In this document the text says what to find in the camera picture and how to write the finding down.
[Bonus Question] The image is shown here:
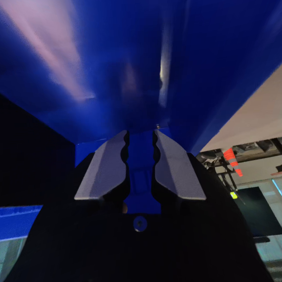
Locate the blue plastic bin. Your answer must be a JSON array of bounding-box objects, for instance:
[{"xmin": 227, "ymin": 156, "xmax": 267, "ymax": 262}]
[{"xmin": 0, "ymin": 0, "xmax": 282, "ymax": 240}]

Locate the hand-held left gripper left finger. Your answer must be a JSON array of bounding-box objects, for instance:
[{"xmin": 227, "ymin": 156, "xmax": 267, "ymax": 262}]
[{"xmin": 74, "ymin": 130, "xmax": 131, "ymax": 202}]

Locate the dark green board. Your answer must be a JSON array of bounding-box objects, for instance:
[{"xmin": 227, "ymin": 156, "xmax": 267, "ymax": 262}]
[{"xmin": 232, "ymin": 187, "xmax": 282, "ymax": 236}]

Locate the black tripod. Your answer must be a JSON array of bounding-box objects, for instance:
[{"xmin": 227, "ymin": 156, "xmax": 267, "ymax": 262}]
[{"xmin": 217, "ymin": 154, "xmax": 246, "ymax": 205}]

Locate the orange traffic cone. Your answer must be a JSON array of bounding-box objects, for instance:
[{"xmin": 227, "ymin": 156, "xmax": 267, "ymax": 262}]
[{"xmin": 223, "ymin": 147, "xmax": 244, "ymax": 177}]

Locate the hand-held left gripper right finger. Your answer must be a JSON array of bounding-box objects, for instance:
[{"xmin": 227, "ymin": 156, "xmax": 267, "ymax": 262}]
[{"xmin": 152, "ymin": 129, "xmax": 207, "ymax": 202}]

